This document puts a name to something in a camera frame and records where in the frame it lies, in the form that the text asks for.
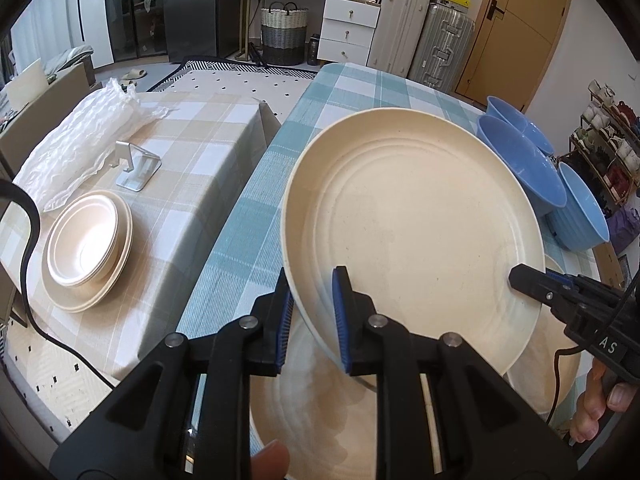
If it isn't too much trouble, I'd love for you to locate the right hand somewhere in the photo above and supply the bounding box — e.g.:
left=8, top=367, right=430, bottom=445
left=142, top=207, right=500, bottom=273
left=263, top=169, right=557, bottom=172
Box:
left=570, top=359, right=638, bottom=443

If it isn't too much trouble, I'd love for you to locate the beige plate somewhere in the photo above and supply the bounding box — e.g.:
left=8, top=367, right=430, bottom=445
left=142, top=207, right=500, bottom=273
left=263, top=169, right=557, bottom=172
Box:
left=281, top=107, right=544, bottom=374

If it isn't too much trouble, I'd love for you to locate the beige checked tablecloth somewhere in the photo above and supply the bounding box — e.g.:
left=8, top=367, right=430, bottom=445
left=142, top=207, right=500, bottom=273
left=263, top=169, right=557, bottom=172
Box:
left=27, top=92, right=282, bottom=379

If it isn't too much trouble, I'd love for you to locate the light blue ribbed bowl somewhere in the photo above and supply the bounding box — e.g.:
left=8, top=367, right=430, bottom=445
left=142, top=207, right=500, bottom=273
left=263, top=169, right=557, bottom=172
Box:
left=546, top=162, right=610, bottom=252

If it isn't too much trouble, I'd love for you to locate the beige sofa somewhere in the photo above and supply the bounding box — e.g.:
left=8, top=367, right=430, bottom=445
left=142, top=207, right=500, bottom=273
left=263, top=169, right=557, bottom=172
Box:
left=1, top=46, right=99, bottom=179

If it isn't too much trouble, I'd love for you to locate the purple bag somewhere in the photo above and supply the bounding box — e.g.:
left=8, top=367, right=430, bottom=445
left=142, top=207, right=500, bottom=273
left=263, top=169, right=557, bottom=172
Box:
left=608, top=207, right=640, bottom=255

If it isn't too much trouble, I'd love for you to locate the metal phone stand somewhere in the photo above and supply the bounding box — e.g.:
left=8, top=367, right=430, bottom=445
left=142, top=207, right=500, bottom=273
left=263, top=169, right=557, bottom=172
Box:
left=111, top=141, right=162, bottom=193

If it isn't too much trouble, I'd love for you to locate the large cream plate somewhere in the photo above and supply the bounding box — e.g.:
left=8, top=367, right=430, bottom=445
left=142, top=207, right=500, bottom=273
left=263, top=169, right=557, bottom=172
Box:
left=250, top=313, right=376, bottom=479

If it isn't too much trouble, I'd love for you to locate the white suitcase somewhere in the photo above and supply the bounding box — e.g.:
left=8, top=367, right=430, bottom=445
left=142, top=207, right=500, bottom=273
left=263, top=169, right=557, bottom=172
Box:
left=367, top=0, right=430, bottom=78

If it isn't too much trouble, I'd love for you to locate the black cable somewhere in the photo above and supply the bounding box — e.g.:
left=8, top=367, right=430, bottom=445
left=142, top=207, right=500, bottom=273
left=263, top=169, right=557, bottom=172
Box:
left=0, top=179, right=117, bottom=391

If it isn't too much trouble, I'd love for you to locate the shoe rack with shoes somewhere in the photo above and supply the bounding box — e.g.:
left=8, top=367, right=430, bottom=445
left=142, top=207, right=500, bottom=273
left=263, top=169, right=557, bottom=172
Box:
left=565, top=79, right=639, bottom=216

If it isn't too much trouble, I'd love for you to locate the white dresser with drawers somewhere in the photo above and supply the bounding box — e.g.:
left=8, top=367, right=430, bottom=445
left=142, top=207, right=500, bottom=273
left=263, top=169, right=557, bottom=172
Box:
left=241, top=0, right=380, bottom=65

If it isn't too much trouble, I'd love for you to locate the white bubble wrap bag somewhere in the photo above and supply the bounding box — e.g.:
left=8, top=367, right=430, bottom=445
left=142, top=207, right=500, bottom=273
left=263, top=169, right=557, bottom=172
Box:
left=13, top=78, right=168, bottom=214

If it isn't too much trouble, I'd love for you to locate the left hand thumb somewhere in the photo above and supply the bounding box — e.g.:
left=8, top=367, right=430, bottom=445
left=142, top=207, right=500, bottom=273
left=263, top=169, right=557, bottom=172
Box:
left=250, top=440, right=290, bottom=480

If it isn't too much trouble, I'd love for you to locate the wooden door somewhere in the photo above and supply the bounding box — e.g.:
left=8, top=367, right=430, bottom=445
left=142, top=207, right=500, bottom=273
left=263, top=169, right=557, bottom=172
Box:
left=456, top=0, right=570, bottom=110

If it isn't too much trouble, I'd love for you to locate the cardboard box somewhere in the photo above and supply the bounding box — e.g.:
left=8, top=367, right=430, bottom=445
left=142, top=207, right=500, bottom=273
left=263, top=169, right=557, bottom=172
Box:
left=593, top=243, right=625, bottom=289

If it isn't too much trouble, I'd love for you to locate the black refrigerator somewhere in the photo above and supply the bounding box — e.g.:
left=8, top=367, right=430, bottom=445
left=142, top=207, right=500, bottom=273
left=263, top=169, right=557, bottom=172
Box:
left=163, top=0, right=241, bottom=63

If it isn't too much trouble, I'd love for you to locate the silver suitcase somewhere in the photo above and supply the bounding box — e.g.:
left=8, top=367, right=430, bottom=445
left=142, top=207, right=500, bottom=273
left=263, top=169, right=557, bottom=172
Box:
left=408, top=3, right=475, bottom=93

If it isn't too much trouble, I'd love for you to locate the patterned rug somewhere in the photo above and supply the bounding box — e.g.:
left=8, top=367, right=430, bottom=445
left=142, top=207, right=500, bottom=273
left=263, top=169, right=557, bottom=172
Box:
left=149, top=60, right=317, bottom=122

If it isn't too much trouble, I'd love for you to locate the woven laundry basket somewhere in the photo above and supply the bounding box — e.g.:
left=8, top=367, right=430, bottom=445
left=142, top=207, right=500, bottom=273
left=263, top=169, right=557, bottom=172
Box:
left=260, top=1, right=308, bottom=66

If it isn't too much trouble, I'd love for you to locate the teal checked tablecloth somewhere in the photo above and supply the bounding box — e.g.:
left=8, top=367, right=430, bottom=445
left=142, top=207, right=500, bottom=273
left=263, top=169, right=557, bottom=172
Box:
left=178, top=64, right=598, bottom=337

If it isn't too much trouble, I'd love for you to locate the stack of small cream plates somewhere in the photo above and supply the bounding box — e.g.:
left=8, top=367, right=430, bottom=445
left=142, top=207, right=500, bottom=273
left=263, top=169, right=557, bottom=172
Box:
left=41, top=190, right=134, bottom=313

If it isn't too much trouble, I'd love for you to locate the large blue bowl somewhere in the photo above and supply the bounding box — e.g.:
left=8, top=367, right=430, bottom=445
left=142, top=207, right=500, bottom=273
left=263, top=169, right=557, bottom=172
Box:
left=477, top=114, right=567, bottom=217

